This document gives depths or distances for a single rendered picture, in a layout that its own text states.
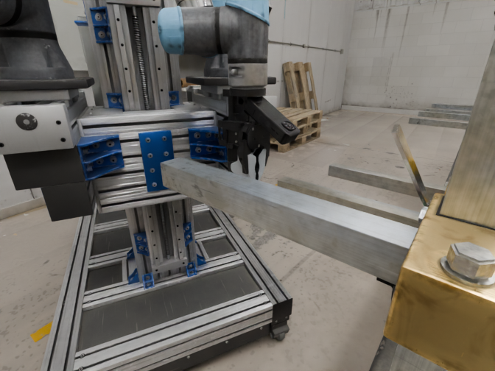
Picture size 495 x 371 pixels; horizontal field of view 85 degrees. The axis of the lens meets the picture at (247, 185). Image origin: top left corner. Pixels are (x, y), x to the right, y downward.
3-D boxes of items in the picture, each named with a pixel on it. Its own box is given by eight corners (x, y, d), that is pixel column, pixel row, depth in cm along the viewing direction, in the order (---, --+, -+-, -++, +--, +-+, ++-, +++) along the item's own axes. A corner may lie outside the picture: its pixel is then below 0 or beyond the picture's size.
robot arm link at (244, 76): (275, 63, 52) (248, 62, 46) (275, 89, 53) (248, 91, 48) (245, 64, 56) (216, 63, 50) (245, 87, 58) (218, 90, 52)
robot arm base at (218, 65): (198, 76, 89) (196, 42, 85) (241, 76, 94) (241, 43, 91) (212, 77, 76) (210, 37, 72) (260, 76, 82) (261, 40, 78)
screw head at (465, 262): (436, 273, 13) (443, 252, 12) (442, 252, 14) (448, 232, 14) (494, 295, 12) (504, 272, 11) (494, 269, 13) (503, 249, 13)
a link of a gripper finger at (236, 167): (236, 184, 63) (236, 146, 59) (256, 191, 60) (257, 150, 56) (227, 188, 61) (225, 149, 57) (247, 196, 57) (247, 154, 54)
